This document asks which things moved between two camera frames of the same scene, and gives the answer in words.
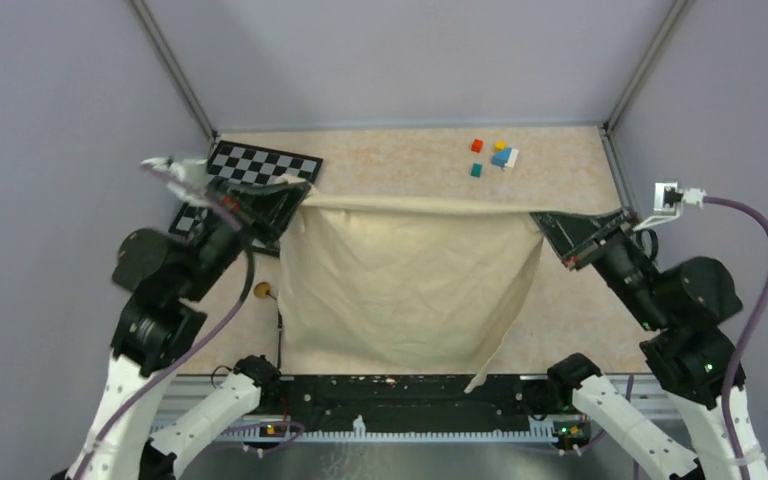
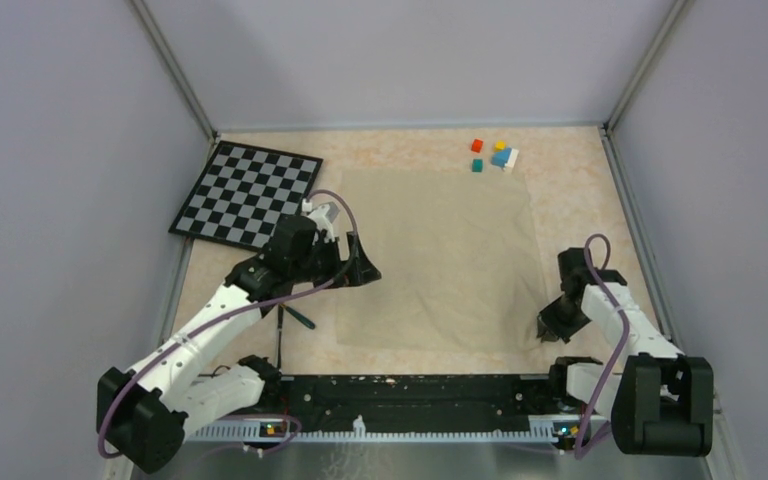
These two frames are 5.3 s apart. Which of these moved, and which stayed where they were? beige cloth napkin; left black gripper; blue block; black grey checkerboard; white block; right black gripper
Moved: left black gripper; beige cloth napkin; right black gripper
Stayed: blue block; white block; black grey checkerboard
